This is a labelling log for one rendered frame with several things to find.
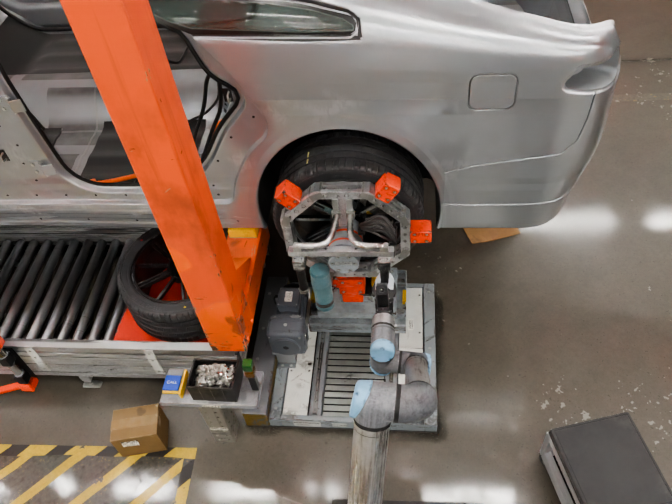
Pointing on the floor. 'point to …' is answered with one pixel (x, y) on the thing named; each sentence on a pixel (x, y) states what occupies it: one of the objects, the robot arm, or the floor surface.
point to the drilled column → (221, 423)
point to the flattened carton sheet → (489, 234)
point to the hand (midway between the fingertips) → (384, 274)
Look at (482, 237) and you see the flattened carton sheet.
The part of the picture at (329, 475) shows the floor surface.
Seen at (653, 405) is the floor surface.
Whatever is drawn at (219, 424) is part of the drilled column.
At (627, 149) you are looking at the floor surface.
